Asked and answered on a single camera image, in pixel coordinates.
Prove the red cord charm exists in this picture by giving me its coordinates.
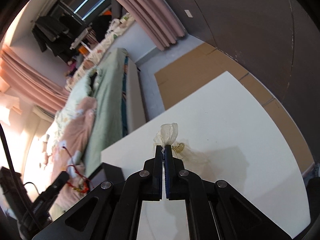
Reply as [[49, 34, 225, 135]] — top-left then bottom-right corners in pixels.
[[62, 146, 92, 194]]

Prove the white organza pouch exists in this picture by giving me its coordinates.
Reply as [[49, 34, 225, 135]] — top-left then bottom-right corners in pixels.
[[153, 122, 210, 165]]

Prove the black white-lined jewelry box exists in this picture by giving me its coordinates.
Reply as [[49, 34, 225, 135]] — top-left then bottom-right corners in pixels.
[[89, 163, 125, 191]]

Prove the pink duck-pattern blanket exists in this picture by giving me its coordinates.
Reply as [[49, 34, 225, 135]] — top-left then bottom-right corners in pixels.
[[45, 96, 97, 211]]

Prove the green bed mattress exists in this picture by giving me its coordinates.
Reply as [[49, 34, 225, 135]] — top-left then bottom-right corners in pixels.
[[82, 48, 127, 177]]

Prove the flattened cardboard sheet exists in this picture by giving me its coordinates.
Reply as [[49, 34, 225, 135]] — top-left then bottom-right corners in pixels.
[[155, 43, 315, 174]]

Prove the light green pillow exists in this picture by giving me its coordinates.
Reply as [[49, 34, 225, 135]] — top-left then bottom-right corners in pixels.
[[52, 70, 99, 138]]

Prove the pink curtain left side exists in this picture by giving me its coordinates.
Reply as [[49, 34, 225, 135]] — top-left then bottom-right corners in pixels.
[[1, 45, 69, 114]]

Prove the floral window-seat cushion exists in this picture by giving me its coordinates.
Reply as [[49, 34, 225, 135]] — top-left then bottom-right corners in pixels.
[[65, 12, 135, 92]]

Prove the white bed frame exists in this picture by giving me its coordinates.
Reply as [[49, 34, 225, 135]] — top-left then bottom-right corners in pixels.
[[126, 58, 146, 133]]

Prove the white wall socket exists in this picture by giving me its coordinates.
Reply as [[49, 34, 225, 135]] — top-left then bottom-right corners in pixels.
[[184, 10, 193, 18]]

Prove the pink curtain by wall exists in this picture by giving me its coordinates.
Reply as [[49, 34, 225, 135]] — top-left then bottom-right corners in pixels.
[[116, 0, 186, 51]]

